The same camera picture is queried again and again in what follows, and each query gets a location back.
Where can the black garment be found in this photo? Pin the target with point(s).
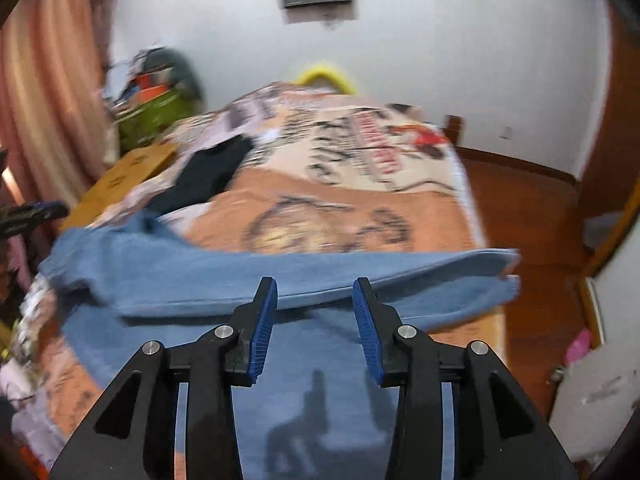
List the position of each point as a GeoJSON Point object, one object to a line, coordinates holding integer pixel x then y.
{"type": "Point", "coordinates": [205, 175]}

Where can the pink curtain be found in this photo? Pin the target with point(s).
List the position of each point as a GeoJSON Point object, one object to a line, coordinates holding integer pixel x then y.
{"type": "Point", "coordinates": [45, 85]}

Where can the wooden bed post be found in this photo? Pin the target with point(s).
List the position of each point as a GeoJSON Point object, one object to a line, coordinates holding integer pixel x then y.
{"type": "Point", "coordinates": [453, 130]}

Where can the orange box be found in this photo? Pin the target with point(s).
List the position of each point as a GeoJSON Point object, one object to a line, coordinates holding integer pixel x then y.
{"type": "Point", "coordinates": [150, 87]}

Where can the printed blanket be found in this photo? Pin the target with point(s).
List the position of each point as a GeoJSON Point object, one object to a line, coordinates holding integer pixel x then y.
{"type": "Point", "coordinates": [310, 195]}

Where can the white bag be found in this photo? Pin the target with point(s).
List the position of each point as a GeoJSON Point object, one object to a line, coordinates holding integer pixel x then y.
{"type": "Point", "coordinates": [595, 400]}

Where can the blue denim pants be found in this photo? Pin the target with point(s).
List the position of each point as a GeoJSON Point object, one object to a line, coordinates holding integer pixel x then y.
{"type": "Point", "coordinates": [310, 270]}

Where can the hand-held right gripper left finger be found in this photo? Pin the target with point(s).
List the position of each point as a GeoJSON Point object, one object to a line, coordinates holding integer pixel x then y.
{"type": "Point", "coordinates": [262, 330]}

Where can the pile of clothes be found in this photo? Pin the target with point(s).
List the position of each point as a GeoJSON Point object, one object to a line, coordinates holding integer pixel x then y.
{"type": "Point", "coordinates": [25, 385]}

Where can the cardboard box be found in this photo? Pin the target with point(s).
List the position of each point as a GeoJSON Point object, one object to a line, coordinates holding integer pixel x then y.
{"type": "Point", "coordinates": [125, 175]}

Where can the white wall socket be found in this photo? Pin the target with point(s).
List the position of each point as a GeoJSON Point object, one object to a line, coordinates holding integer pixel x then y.
{"type": "Point", "coordinates": [507, 133]}

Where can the dark green bundle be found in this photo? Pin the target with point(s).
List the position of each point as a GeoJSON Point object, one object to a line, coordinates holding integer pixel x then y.
{"type": "Point", "coordinates": [182, 70]}

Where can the yellow object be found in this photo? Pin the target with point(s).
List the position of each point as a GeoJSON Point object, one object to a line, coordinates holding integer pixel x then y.
{"type": "Point", "coordinates": [325, 71]}

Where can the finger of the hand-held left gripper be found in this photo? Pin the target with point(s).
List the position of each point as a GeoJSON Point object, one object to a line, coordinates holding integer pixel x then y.
{"type": "Point", "coordinates": [30, 215]}

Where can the green bag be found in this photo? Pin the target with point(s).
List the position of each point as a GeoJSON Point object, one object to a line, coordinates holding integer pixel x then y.
{"type": "Point", "coordinates": [150, 115]}

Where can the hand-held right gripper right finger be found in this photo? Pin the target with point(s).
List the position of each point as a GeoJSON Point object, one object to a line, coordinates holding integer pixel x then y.
{"type": "Point", "coordinates": [367, 330]}

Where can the pink item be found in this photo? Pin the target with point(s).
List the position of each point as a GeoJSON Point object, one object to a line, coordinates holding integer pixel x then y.
{"type": "Point", "coordinates": [579, 347]}

